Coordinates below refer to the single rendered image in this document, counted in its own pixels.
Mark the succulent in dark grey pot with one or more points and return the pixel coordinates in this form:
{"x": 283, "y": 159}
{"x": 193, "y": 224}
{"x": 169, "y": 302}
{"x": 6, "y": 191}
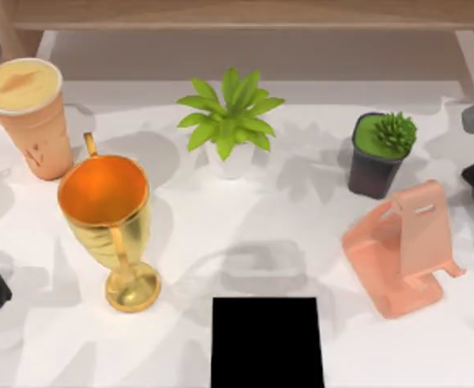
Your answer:
{"x": 372, "y": 169}

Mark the flat black rectangular slab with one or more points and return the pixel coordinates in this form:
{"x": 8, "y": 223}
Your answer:
{"x": 266, "y": 343}

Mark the gold trophy cup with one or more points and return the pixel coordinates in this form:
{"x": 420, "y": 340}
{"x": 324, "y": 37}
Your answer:
{"x": 111, "y": 226}

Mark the orange cup with cream top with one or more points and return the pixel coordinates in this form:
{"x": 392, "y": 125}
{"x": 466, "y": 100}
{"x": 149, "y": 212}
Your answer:
{"x": 39, "y": 133}

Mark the wooden open shelf unit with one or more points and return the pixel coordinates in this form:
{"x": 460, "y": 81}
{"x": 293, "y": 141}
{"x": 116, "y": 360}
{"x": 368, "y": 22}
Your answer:
{"x": 237, "y": 14}

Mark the leafy plant in white pot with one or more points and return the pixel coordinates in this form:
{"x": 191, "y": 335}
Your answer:
{"x": 229, "y": 117}

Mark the salmon pink phone stand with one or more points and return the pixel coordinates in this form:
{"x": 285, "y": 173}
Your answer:
{"x": 417, "y": 226}

